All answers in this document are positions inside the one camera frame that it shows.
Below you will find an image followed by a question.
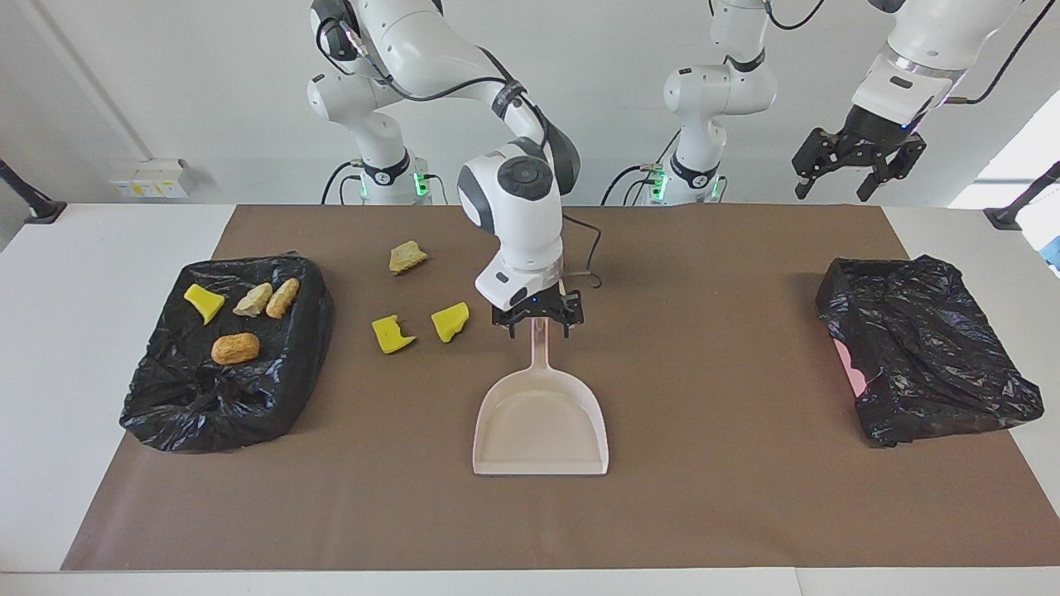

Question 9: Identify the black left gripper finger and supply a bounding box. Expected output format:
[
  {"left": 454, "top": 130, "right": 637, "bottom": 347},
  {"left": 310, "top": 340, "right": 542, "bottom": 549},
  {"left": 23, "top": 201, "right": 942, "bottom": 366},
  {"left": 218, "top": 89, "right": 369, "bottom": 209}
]
[
  {"left": 857, "top": 137, "right": 927, "bottom": 204},
  {"left": 793, "top": 128, "right": 841, "bottom": 201}
]

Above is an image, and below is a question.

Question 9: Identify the yellow sponge wedge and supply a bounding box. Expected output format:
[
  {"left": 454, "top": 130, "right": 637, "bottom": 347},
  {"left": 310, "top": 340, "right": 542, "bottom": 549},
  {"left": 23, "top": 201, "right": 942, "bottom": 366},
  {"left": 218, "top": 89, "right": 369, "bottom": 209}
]
[{"left": 431, "top": 301, "right": 470, "bottom": 344}]

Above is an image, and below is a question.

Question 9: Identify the beige plastic dustpan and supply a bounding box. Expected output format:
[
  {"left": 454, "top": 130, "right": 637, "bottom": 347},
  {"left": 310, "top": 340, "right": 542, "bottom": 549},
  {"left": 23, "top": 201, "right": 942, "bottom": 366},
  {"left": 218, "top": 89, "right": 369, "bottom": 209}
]
[{"left": 472, "top": 319, "right": 610, "bottom": 477}]

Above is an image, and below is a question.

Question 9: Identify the notched yellow sponge piece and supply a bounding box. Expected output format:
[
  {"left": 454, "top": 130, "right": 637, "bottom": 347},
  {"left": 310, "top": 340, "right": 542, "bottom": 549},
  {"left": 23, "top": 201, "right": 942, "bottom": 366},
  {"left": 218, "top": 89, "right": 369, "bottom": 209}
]
[{"left": 371, "top": 315, "right": 417, "bottom": 355}]

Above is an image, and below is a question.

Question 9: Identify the striped croissant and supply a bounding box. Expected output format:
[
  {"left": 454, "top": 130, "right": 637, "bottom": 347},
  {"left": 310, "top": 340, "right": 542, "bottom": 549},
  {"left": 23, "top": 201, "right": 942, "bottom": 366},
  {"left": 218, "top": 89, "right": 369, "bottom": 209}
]
[{"left": 265, "top": 277, "right": 301, "bottom": 320}]

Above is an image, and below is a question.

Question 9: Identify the beige dumpling shaped chunk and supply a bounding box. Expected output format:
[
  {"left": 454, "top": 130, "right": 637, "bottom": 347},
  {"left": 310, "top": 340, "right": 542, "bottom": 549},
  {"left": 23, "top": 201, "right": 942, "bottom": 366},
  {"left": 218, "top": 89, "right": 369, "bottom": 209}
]
[{"left": 233, "top": 282, "right": 274, "bottom": 318}]

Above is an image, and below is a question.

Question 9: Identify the brown bread roll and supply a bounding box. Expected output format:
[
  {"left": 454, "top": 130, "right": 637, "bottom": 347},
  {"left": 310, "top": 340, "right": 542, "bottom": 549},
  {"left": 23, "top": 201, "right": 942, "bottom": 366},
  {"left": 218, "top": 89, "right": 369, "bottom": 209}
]
[{"left": 210, "top": 332, "right": 261, "bottom": 366}]

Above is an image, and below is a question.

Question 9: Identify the flared yellow sponge piece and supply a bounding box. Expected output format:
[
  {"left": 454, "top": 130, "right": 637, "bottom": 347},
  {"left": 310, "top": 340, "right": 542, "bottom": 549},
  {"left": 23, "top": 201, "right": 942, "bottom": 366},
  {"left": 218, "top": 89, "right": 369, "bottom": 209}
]
[{"left": 183, "top": 284, "right": 226, "bottom": 325}]

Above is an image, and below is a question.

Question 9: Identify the black trash bag over pink bin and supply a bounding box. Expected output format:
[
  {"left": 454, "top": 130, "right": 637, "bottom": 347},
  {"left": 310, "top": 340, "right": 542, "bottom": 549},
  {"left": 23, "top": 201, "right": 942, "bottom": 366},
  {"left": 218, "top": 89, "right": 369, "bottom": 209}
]
[{"left": 816, "top": 255, "right": 1046, "bottom": 449}]

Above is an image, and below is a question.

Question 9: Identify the pink bin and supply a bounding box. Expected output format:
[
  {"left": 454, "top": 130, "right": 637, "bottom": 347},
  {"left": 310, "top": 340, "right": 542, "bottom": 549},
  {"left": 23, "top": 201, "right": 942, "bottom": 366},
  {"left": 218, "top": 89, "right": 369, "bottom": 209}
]
[{"left": 833, "top": 338, "right": 872, "bottom": 400}]

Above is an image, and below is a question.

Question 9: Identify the black trash bag bin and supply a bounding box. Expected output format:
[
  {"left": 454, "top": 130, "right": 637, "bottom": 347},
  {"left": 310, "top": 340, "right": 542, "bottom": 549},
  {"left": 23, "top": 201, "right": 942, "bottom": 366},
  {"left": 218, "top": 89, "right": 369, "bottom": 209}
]
[{"left": 119, "top": 253, "right": 335, "bottom": 454}]

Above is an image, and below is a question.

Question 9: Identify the black stand foot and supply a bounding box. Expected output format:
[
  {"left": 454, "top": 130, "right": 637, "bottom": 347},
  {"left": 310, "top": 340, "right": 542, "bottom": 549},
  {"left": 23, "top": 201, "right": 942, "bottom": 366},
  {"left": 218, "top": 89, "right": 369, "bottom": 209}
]
[
  {"left": 0, "top": 159, "right": 67, "bottom": 225},
  {"left": 984, "top": 161, "right": 1060, "bottom": 231}
]

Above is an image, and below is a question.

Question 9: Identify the brown paper mat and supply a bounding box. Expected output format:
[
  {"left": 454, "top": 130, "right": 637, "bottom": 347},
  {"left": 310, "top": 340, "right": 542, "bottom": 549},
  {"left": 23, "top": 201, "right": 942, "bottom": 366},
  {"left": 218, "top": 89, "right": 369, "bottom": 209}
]
[{"left": 60, "top": 204, "right": 1060, "bottom": 572}]

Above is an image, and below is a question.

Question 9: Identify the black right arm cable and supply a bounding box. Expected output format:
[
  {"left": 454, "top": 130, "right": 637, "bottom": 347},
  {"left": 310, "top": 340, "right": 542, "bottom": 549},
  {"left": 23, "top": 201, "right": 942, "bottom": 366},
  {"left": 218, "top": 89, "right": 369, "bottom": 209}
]
[{"left": 315, "top": 15, "right": 605, "bottom": 291}]

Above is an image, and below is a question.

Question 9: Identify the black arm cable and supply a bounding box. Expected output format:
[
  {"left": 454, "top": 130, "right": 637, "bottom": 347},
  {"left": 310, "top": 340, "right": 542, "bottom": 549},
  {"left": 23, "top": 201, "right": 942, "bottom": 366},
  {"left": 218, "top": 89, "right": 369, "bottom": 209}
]
[
  {"left": 948, "top": 0, "right": 1060, "bottom": 107},
  {"left": 315, "top": 15, "right": 605, "bottom": 291}
]

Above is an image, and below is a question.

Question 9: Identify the black left base cable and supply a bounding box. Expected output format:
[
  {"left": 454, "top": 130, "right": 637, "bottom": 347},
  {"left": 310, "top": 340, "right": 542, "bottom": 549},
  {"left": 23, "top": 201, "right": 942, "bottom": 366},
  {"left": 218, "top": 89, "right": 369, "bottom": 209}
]
[{"left": 600, "top": 128, "right": 682, "bottom": 205}]

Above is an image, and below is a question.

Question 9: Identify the black base cable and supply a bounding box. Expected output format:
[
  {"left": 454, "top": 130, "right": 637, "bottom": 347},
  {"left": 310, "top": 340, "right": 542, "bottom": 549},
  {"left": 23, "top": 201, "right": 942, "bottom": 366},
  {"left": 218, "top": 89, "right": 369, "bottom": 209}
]
[
  {"left": 321, "top": 161, "right": 365, "bottom": 205},
  {"left": 600, "top": 128, "right": 682, "bottom": 205}
]

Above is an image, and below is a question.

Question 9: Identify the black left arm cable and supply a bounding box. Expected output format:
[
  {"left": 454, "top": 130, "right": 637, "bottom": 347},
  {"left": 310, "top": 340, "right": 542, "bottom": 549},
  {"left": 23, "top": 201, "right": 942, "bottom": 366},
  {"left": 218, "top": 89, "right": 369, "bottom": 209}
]
[{"left": 948, "top": 0, "right": 1060, "bottom": 107}]

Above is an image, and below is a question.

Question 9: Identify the black right base cable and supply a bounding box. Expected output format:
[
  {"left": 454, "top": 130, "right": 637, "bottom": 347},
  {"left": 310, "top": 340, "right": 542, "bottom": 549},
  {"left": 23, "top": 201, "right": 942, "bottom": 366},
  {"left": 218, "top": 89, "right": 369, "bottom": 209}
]
[{"left": 321, "top": 161, "right": 365, "bottom": 205}]

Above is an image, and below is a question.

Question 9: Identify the white wall outlet box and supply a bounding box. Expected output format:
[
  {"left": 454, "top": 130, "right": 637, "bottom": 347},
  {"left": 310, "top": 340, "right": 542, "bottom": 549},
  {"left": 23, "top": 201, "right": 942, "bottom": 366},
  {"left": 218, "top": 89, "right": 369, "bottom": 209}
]
[{"left": 110, "top": 159, "right": 195, "bottom": 199}]

